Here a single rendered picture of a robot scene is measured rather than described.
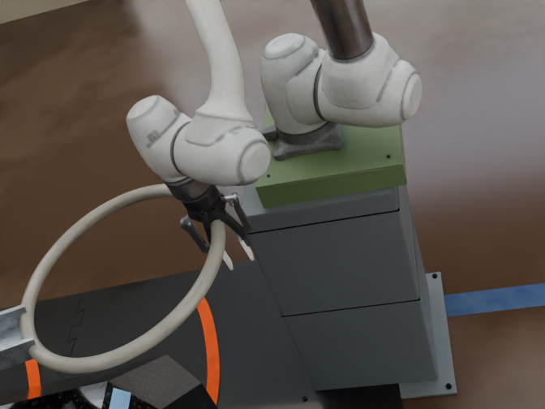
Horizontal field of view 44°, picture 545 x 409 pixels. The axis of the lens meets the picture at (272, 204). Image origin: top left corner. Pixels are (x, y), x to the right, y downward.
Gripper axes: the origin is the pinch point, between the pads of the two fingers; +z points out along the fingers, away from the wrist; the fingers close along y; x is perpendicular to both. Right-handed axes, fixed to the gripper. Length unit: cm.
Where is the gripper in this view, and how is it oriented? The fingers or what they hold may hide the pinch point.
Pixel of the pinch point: (235, 251)
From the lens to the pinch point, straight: 147.9
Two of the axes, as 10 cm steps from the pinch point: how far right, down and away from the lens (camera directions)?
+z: 3.7, 6.8, 6.3
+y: -9.0, 4.2, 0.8
